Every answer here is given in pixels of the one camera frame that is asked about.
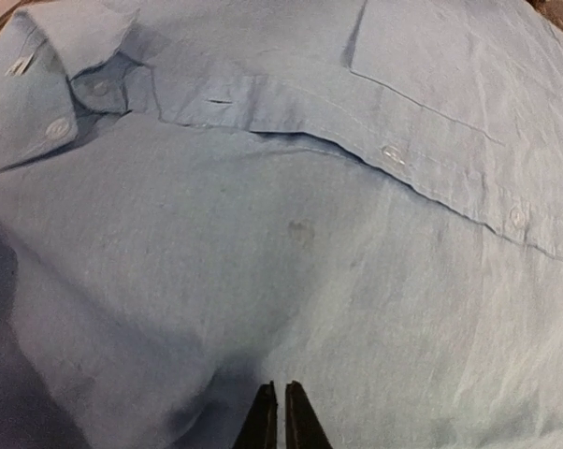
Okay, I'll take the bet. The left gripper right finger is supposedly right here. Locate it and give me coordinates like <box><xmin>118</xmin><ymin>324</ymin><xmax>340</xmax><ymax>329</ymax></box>
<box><xmin>285</xmin><ymin>381</ymin><xmax>332</xmax><ymax>449</ymax></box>

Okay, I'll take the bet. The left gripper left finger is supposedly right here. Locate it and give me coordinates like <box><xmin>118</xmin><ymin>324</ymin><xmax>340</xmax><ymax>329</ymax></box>
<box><xmin>233</xmin><ymin>382</ymin><xmax>278</xmax><ymax>449</ymax></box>

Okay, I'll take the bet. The light blue shirt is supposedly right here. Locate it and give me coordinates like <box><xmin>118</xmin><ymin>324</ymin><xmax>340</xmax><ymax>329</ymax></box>
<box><xmin>0</xmin><ymin>1</ymin><xmax>563</xmax><ymax>448</ymax></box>

